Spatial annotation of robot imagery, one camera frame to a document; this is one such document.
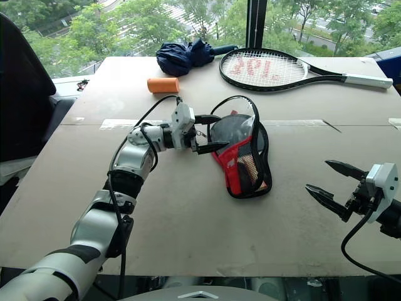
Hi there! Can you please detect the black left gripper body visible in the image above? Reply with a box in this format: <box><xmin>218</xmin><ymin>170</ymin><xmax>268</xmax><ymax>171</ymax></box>
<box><xmin>187</xmin><ymin>115</ymin><xmax>204</xmax><ymax>154</ymax></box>

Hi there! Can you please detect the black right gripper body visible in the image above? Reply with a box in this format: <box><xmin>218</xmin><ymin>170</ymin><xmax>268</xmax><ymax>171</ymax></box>
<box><xmin>345</xmin><ymin>171</ymin><xmax>383</xmax><ymax>220</ymax></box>

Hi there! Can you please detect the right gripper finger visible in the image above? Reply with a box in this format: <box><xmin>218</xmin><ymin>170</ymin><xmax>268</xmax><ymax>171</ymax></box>
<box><xmin>325</xmin><ymin>159</ymin><xmax>368</xmax><ymax>182</ymax></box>
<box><xmin>305</xmin><ymin>184</ymin><xmax>354</xmax><ymax>223</ymax></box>

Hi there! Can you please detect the red black paddle case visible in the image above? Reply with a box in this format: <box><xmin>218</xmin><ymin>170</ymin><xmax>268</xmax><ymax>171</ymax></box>
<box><xmin>209</xmin><ymin>95</ymin><xmax>273</xmax><ymax>199</ymax></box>

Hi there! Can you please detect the table tennis paddle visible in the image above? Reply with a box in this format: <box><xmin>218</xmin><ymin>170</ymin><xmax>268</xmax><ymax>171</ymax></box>
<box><xmin>210</xmin><ymin>115</ymin><xmax>263</xmax><ymax>189</ymax></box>

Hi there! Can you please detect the black white tennis racket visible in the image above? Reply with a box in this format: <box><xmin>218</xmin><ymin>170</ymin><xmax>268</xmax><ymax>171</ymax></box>
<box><xmin>218</xmin><ymin>47</ymin><xmax>394</xmax><ymax>95</ymax></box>

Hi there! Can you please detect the orange foam cylinder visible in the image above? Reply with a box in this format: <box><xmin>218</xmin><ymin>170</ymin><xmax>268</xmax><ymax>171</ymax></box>
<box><xmin>147</xmin><ymin>77</ymin><xmax>180</xmax><ymax>95</ymax></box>

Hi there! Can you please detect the navy folded umbrella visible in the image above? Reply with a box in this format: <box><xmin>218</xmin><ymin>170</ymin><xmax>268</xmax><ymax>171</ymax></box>
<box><xmin>155</xmin><ymin>37</ymin><xmax>239</xmax><ymax>78</ymax></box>

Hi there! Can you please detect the blue box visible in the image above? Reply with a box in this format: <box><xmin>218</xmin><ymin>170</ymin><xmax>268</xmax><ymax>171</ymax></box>
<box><xmin>364</xmin><ymin>46</ymin><xmax>401</xmax><ymax>95</ymax></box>

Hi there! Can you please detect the grey robot torso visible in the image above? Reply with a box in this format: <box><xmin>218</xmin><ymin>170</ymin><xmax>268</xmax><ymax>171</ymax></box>
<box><xmin>118</xmin><ymin>283</ymin><xmax>280</xmax><ymax>301</ymax></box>

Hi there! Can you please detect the black office chair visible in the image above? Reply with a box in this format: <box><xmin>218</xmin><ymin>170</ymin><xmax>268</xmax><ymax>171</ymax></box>
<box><xmin>0</xmin><ymin>12</ymin><xmax>78</xmax><ymax>164</ymax></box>

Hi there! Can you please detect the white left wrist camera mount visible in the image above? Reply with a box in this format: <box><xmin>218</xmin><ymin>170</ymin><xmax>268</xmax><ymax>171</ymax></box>
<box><xmin>170</xmin><ymin>102</ymin><xmax>197</xmax><ymax>150</ymax></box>

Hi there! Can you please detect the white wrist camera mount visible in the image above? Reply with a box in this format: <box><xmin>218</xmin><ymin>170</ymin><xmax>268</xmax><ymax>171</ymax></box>
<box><xmin>365</xmin><ymin>162</ymin><xmax>400</xmax><ymax>224</ymax></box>
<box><xmin>170</xmin><ymin>102</ymin><xmax>197</xmax><ymax>150</ymax></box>

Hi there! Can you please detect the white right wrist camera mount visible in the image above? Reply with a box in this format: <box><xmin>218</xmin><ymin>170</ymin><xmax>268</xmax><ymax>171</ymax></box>
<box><xmin>365</xmin><ymin>162</ymin><xmax>400</xmax><ymax>224</ymax></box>

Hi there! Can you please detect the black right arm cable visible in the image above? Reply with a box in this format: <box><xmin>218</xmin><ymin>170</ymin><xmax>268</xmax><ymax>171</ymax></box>
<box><xmin>340</xmin><ymin>200</ymin><xmax>401</xmax><ymax>285</ymax></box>

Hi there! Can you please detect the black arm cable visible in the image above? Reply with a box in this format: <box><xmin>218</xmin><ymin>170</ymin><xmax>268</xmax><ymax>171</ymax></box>
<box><xmin>340</xmin><ymin>200</ymin><xmax>401</xmax><ymax>285</ymax></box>
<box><xmin>106</xmin><ymin>93</ymin><xmax>184</xmax><ymax>301</ymax></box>

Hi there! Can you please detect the black window frame post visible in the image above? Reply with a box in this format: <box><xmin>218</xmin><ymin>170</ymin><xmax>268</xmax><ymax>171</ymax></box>
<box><xmin>245</xmin><ymin>0</ymin><xmax>268</xmax><ymax>48</ymax></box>

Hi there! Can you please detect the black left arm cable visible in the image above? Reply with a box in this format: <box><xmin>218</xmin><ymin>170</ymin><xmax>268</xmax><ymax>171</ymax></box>
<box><xmin>106</xmin><ymin>93</ymin><xmax>184</xmax><ymax>301</ymax></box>

